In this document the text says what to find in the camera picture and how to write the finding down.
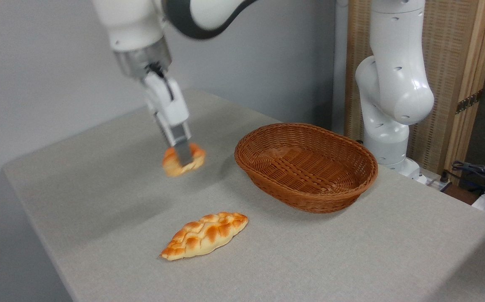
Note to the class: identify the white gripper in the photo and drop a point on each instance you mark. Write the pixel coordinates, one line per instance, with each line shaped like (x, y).
(171, 102)

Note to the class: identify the round orange bread bun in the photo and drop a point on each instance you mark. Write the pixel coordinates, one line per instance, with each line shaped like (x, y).
(171, 163)

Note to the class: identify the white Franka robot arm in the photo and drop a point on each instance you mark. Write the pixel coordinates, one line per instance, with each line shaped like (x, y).
(397, 84)

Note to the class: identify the long braided bread loaf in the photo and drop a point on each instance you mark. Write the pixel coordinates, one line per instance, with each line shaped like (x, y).
(204, 235)

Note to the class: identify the brown wicker basket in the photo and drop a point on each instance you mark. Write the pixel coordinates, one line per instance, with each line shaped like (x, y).
(305, 167)

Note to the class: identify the white power strip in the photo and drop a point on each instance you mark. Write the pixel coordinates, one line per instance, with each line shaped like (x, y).
(437, 182)

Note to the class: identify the wooden woven folding screen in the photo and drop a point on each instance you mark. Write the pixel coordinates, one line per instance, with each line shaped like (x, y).
(452, 54)

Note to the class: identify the metal screen hinge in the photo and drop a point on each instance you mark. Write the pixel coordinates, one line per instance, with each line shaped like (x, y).
(469, 102)

